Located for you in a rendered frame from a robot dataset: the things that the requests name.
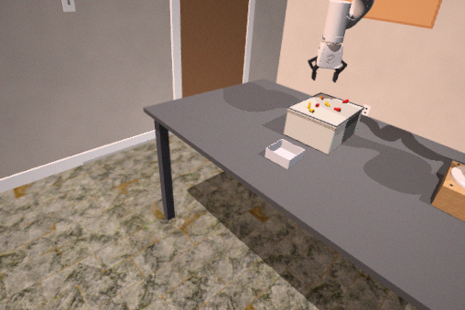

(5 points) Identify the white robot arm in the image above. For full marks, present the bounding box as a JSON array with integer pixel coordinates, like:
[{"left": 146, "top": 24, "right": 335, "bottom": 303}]
[{"left": 322, "top": 0, "right": 465, "bottom": 189}]

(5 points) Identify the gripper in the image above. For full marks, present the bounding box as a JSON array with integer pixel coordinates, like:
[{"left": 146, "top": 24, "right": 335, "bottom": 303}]
[{"left": 308, "top": 41, "right": 348, "bottom": 82}]

